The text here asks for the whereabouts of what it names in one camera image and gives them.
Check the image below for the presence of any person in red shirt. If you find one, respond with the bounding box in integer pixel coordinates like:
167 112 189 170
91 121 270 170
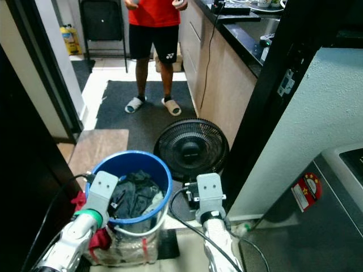
125 0 189 117

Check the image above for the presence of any white slide sandal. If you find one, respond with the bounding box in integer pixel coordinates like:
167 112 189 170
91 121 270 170
125 96 145 114
162 97 182 117

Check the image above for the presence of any clear plastic bag, red tape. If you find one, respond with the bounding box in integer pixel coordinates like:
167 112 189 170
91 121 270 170
85 229 162 267

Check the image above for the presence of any cardboard box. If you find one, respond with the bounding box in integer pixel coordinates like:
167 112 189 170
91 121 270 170
153 45 182 73

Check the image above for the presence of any dark grey floor mat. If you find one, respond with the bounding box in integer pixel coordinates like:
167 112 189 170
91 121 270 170
95 80 199 154

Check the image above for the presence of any black flat floor pad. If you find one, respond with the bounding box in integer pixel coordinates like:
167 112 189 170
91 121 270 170
159 229 181 260

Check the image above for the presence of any brown door mat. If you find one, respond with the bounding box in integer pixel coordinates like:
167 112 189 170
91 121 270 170
68 129 129 185

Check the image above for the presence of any red cloth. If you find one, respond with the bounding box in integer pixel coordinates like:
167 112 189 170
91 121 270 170
71 190 114 253

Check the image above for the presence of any dark grey clothes pile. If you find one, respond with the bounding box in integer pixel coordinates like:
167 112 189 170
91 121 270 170
111 170 165 219

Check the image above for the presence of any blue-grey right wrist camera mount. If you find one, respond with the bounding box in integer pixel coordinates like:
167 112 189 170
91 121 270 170
196 173 226 222

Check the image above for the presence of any small clear plastic bottle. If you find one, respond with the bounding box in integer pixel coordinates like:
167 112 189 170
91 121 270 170
235 222 250 236

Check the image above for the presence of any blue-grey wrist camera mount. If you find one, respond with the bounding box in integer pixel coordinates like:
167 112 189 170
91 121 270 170
196 173 226 222
82 171 120 219

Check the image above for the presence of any black hanging power cord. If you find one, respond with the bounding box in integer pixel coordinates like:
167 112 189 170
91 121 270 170
197 5 219 113

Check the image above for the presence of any black flat countertop appliance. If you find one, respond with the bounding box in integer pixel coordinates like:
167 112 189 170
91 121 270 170
207 0 261 22

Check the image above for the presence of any black floor fan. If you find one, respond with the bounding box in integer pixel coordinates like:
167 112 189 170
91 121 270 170
154 118 229 222

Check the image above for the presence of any blue plastic bucket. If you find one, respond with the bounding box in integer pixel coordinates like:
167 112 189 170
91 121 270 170
85 150 172 224

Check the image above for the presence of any black folding chair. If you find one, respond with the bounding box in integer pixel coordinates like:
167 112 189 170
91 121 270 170
79 0 126 71

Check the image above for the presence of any black door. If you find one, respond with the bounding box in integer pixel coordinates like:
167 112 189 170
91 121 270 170
0 34 83 272

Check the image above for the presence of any stainless steel sink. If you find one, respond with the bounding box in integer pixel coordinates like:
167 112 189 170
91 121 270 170
233 17 281 43

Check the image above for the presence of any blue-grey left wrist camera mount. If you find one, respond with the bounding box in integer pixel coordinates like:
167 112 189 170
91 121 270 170
82 171 120 219

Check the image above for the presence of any red round washer sticker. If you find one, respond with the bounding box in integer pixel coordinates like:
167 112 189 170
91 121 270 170
290 173 322 213

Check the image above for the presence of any grey top-load washing machine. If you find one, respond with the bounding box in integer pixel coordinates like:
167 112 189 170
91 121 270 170
247 144 363 272

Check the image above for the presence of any wooden cabinet with black counter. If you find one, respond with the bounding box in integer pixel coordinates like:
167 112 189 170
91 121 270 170
179 0 290 147

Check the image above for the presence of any yellow bottle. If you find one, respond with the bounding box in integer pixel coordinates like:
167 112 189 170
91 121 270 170
61 24 82 56

